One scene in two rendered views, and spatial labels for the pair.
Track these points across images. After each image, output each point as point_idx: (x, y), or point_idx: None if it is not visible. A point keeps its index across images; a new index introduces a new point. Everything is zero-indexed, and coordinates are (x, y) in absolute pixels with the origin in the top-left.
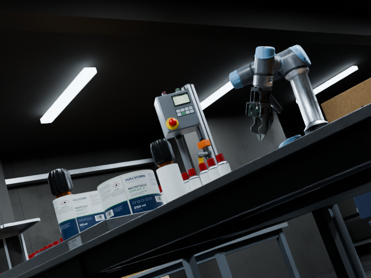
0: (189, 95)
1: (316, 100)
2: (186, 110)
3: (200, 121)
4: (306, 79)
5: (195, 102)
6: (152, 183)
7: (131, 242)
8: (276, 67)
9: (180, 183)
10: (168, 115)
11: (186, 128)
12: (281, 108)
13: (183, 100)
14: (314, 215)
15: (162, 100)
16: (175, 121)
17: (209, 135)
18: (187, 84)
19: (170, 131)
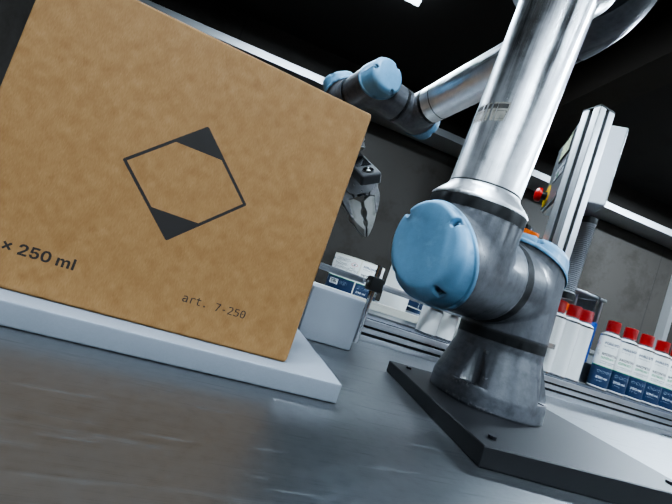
0: (574, 136)
1: (492, 97)
2: (560, 168)
3: (558, 189)
4: (512, 19)
5: (576, 149)
6: (335, 266)
7: None
8: (346, 100)
9: (387, 279)
10: (551, 180)
11: (551, 205)
12: (359, 175)
13: (565, 149)
14: None
15: (559, 153)
16: (536, 192)
17: (559, 220)
18: (583, 112)
19: (541, 209)
